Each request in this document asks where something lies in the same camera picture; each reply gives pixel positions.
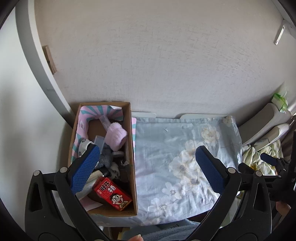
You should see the white black spotted sock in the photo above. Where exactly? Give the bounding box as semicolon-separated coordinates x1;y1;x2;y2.
78;138;93;157

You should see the silver foil tube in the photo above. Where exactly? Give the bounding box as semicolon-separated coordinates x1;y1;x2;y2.
76;169;110;200

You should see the grey paw plush sock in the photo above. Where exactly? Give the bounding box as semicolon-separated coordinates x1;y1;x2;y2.
95;148;113;169

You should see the person's right hand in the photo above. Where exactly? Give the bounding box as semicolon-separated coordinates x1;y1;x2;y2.
276;201;290;216

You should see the floral green yellow quilt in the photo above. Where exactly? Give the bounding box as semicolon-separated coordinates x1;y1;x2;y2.
242;140;283;175

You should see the red cartoon milk carton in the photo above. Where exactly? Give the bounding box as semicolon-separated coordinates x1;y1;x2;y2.
93;176;132;211

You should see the white black fuzzy sock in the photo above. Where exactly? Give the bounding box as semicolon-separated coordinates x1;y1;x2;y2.
109;162;120;180

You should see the cardboard box pink lining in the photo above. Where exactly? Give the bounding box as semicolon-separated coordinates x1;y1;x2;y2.
68;102;138;217

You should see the black sock bundle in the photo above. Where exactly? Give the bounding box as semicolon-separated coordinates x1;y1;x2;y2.
116;141;131;182

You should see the light blue floral cloth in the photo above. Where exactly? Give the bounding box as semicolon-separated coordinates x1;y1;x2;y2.
134;116;242;225

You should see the pink fluffy sock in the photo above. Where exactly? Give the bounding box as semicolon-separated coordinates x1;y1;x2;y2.
105;123;128;152

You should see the green white packet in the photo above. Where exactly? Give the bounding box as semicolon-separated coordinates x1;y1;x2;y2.
271;93;288;113

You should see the white folding table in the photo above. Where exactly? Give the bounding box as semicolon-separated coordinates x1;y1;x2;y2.
132;111;228;119

